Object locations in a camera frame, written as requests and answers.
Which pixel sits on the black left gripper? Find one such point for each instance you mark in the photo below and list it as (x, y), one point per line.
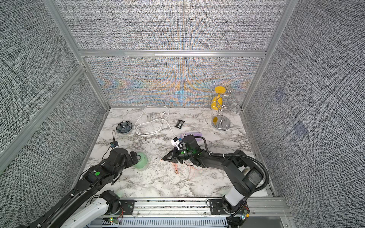
(131, 162)

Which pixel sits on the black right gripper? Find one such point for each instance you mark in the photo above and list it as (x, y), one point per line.
(172, 153)

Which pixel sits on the purple power strip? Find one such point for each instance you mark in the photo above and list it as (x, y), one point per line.
(191, 133)

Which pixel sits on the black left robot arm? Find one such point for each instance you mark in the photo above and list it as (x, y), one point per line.
(93, 180)

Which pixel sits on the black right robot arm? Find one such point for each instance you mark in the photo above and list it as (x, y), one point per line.
(247, 174)

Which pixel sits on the black patterned ceramic bowl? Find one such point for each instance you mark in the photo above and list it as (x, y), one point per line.
(124, 127)

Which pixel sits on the small black packet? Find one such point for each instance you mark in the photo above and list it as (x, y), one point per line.
(179, 124)

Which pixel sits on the yellow plastic wine glass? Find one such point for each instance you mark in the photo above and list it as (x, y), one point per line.
(217, 101)

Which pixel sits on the chrome glass holder stand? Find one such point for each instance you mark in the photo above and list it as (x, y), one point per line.
(220, 121)

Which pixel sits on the clear wine glass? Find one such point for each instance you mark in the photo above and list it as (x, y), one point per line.
(235, 101)

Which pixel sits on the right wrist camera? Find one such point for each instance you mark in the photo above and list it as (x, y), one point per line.
(178, 143)

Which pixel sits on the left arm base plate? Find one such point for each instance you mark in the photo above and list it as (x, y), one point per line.
(123, 207)

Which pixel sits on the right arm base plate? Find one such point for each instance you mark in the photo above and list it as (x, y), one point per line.
(216, 207)

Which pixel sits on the aluminium front rail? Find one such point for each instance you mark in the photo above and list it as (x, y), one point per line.
(259, 212)

